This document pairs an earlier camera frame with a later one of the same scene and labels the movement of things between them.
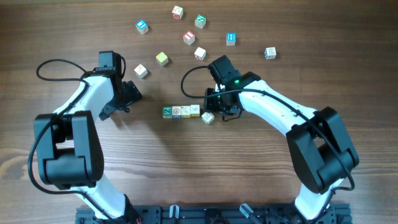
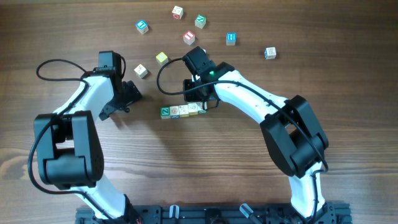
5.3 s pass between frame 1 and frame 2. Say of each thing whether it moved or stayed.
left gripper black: stayed
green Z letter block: stayed
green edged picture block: moved
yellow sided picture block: stayed
